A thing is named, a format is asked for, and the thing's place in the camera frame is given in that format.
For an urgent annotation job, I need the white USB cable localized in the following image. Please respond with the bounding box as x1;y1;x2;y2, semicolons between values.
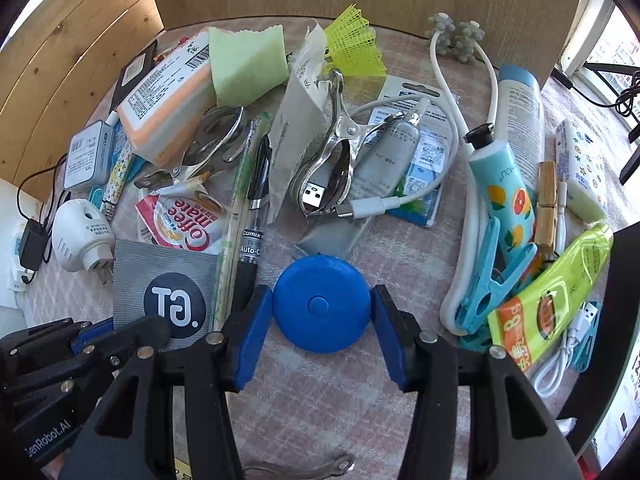
531;305;598;397

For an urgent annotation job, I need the white sticker-print tissue pack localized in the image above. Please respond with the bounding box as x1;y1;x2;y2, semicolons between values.
554;119;610;221

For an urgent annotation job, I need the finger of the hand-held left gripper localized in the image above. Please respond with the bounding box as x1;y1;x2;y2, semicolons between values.
0;317;117;361
0;316;173;396

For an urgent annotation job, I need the window frame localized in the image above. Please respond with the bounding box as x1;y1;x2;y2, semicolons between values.
557;0;640;126

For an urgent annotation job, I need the light green cloth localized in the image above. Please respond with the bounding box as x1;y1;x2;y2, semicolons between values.
207;24;292;108

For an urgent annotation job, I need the white charging cable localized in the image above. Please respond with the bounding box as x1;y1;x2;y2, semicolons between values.
300;99;461;221

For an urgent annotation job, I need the wooden wall panel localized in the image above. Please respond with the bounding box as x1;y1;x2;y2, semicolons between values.
0;0;166;201

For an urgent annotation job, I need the blue cable package card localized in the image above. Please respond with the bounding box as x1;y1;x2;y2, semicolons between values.
375;77;453;228

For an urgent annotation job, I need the black adapter with cable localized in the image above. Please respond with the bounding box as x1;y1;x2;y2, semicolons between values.
15;155;68;273

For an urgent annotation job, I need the white massager with grey balls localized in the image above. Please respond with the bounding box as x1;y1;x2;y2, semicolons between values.
425;11;501;337

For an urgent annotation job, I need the red white creamer sachet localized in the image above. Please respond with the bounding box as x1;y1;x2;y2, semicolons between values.
135;185;227;256

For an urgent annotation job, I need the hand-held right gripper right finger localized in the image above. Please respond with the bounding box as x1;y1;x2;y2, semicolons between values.
370;284;583;480

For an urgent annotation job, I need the blue round tape measure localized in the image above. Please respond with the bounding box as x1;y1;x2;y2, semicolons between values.
273;255;372;356

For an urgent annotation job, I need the dark booklet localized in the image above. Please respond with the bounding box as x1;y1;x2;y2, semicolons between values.
109;49;160;111

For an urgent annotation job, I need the yellow plastic shuttlecock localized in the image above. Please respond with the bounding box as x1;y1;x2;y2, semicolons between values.
322;4;388;80

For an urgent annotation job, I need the grey blue small box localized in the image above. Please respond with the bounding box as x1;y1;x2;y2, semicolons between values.
64;120;115;192

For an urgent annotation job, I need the grey flat sachet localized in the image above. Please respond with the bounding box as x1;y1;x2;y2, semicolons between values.
294;219;372;261

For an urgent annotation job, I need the teal orange-print cream tube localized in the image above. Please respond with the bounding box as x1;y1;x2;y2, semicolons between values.
464;124;540;273

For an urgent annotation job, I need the white plug-in device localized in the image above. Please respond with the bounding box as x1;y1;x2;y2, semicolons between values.
51;199;117;286

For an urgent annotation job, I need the metal spring clip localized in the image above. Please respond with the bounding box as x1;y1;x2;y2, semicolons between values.
287;70;382;218
134;105;251;192

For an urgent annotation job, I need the green tube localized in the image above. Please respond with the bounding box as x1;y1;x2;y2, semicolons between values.
487;221;615;375

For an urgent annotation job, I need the white paper packet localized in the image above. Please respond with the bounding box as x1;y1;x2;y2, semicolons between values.
267;19;330;226

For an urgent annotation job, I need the wooden clothespin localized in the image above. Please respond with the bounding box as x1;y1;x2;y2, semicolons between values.
534;161;560;258

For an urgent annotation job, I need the pink pack with white label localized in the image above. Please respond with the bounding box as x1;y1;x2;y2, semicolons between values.
120;30;217;168

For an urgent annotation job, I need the black pen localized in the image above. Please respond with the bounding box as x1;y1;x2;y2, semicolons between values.
232;132;273;321

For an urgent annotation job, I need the white bottle with blue cap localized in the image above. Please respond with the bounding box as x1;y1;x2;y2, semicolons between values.
495;62;547;173

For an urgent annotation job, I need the plaid cloth covered desktop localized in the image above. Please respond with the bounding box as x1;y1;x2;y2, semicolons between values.
15;15;621;480

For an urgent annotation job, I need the patterned ruler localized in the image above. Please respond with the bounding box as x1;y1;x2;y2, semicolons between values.
100;152;137;221

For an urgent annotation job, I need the black tripod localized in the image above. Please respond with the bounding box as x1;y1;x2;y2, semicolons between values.
582;60;640;186

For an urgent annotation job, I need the grey sachet with round logo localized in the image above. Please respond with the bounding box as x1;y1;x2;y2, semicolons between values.
112;240;221;353

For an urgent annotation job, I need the grey sample tube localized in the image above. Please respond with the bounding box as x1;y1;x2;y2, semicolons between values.
345;112;420;201

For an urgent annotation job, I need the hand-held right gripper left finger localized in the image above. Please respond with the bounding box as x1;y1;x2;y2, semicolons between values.
59;284;275;480

